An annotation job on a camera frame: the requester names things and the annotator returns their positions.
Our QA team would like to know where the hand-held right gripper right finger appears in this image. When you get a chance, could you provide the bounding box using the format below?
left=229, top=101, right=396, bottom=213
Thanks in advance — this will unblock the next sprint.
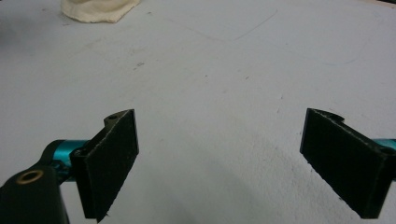
left=300, top=107, right=396, bottom=219

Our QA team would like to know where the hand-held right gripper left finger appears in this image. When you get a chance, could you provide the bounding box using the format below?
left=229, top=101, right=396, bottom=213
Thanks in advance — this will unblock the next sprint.
left=69, top=108, right=140, bottom=224

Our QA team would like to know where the cream patterned cloth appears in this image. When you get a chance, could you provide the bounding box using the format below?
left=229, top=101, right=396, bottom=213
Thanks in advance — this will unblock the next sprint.
left=60, top=0, right=142, bottom=24

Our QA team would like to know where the white foam mat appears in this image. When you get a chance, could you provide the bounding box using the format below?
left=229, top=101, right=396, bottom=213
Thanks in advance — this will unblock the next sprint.
left=0, top=0, right=396, bottom=224

